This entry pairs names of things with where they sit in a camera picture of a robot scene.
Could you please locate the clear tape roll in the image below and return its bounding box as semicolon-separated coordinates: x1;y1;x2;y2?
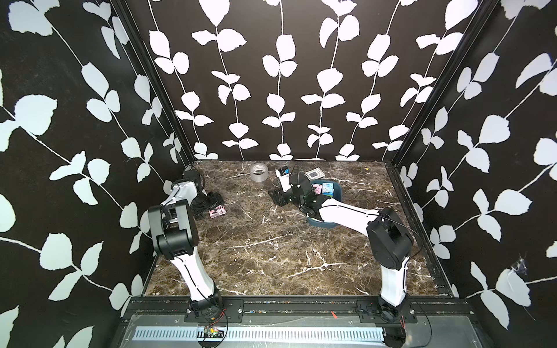
249;162;269;183

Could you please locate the small white square box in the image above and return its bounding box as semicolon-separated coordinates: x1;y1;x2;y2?
305;168;325;181

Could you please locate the pink Kuromi tissue pack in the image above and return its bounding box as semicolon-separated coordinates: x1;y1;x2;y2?
209;205;227;218
312;184;323;195

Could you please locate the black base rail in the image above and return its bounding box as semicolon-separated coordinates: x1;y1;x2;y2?
123;296;474;326

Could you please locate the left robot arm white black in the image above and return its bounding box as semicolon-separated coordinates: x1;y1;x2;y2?
147;167;224;318

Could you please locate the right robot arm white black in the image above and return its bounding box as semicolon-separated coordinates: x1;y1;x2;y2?
269;166;413;320

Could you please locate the blue Cinnamoroll tissue pack back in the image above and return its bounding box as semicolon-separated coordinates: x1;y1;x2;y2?
321;182;334;197

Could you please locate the teal storage box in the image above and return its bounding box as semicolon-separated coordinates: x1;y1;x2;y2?
306;179;343;229

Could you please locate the white perforated strip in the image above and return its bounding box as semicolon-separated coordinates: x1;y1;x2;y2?
132;326;385;345

